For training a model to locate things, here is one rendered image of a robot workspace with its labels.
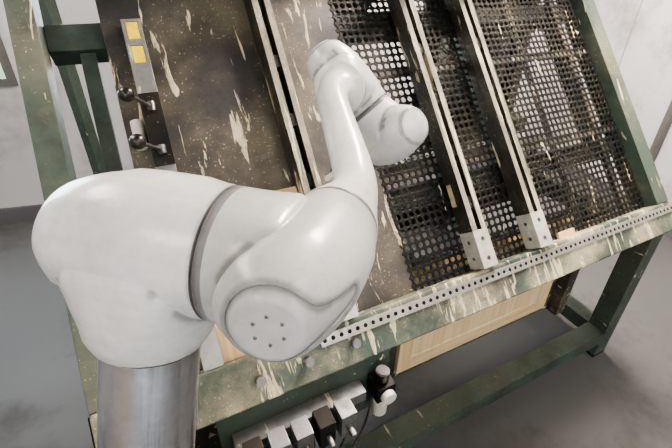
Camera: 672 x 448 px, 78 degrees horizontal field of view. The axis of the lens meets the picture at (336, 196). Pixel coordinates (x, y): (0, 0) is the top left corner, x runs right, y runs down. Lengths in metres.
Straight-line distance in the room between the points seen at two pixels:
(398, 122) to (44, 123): 0.84
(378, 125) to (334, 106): 0.18
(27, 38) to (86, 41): 0.15
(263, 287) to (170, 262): 0.10
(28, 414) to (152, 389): 2.03
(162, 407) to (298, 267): 0.24
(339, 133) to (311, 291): 0.37
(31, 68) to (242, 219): 1.00
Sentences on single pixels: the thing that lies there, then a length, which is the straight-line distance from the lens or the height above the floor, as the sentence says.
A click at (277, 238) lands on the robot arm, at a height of 1.61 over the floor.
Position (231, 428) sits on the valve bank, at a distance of 1.23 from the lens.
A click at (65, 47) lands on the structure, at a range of 1.40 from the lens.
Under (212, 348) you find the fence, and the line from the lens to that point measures 1.15.
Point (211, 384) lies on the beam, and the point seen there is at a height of 0.89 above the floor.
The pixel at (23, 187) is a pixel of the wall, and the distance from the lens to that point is 3.79.
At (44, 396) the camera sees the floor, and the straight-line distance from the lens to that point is 2.53.
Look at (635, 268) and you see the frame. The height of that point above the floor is 0.60.
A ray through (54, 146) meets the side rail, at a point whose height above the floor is 1.39.
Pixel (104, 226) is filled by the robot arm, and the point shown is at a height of 1.60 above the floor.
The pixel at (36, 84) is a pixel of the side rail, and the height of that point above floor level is 1.51.
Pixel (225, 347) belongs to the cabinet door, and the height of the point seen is 0.92.
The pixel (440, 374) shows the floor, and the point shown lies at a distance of 2.31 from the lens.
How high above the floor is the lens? 1.80
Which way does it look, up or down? 30 degrees down
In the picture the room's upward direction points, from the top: 1 degrees clockwise
